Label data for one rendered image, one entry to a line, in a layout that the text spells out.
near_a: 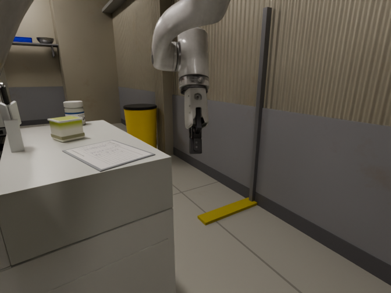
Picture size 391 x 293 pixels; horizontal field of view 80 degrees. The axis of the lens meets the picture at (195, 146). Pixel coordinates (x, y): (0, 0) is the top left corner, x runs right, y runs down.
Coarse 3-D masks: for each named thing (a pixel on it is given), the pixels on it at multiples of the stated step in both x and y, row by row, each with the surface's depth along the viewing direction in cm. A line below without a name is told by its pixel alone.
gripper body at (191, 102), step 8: (184, 88) 62; (192, 88) 60; (200, 88) 60; (184, 96) 65; (192, 96) 60; (200, 96) 61; (184, 104) 65; (192, 104) 59; (200, 104) 59; (184, 112) 66; (192, 112) 59; (200, 112) 60; (192, 120) 59; (208, 120) 60
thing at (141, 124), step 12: (132, 108) 313; (144, 108) 315; (156, 108) 336; (132, 120) 320; (144, 120) 320; (156, 120) 339; (132, 132) 326; (144, 132) 326; (156, 132) 344; (156, 144) 350
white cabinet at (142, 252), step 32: (128, 224) 56; (160, 224) 62; (64, 256) 49; (96, 256) 53; (128, 256) 58; (160, 256) 64; (0, 288) 43; (32, 288) 47; (64, 288) 50; (96, 288) 55; (128, 288) 60; (160, 288) 67
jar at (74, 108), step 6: (66, 102) 91; (72, 102) 91; (78, 102) 92; (66, 108) 92; (72, 108) 92; (78, 108) 93; (66, 114) 92; (72, 114) 92; (78, 114) 93; (84, 120) 97
